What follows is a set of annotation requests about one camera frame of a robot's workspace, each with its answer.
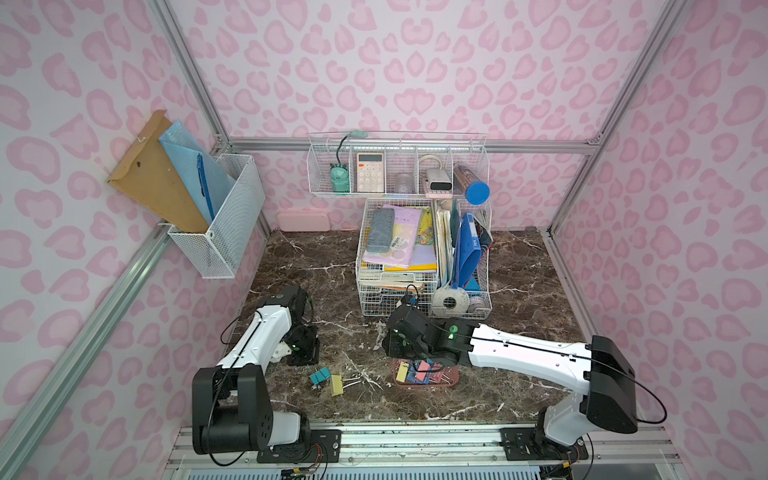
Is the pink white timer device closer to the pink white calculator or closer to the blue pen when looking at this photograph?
the pink white calculator

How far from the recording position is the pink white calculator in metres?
0.97

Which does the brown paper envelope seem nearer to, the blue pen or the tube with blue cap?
the blue pen
